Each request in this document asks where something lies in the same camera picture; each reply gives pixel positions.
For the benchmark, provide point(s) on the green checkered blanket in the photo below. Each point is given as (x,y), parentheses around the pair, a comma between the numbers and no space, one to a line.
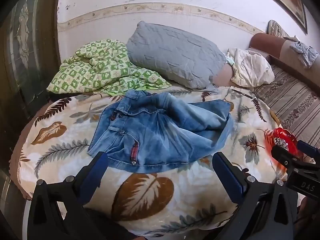
(100,65)

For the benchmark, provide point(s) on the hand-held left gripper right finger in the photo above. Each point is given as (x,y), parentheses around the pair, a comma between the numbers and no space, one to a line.
(228,172)

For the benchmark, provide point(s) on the blue denim pants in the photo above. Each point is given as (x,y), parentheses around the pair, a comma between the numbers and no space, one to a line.
(162,130)

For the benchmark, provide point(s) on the pink pillow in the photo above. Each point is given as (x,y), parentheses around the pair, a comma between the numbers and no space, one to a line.
(223,76)

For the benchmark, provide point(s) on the dark wooden door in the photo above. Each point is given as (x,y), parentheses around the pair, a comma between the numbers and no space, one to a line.
(27,67)

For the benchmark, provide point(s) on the blue-grey crumpled cloth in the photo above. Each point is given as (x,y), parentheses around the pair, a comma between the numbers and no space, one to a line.
(305,52)

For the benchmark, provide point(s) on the striped sofa seat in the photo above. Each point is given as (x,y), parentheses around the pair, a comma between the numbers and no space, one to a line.
(292,102)

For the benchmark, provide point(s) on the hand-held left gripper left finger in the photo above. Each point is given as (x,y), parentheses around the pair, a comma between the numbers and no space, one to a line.
(96,170)

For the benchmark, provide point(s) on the grey pillow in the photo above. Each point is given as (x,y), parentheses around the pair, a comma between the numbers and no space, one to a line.
(175,52)

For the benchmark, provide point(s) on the leaf-printed blanket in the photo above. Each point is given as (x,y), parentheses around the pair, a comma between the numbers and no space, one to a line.
(150,192)

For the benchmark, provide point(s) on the brown bolster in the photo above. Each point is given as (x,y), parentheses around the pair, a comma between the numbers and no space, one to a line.
(272,45)

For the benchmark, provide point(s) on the dark pen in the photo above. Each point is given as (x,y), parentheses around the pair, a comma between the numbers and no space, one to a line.
(242,93)

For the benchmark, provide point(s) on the red glass bowl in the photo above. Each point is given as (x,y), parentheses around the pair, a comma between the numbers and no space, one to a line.
(287,133)

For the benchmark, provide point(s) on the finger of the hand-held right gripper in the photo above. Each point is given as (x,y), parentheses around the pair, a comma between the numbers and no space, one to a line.
(310,148)
(287,157)

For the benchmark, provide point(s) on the striped cushion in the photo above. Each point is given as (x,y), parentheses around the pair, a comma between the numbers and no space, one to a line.
(277,28)

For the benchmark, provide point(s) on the crumpled foil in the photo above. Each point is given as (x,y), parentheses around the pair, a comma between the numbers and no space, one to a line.
(281,143)

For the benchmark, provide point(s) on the white crumpled cloth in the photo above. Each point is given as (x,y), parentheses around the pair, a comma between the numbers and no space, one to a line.
(252,70)

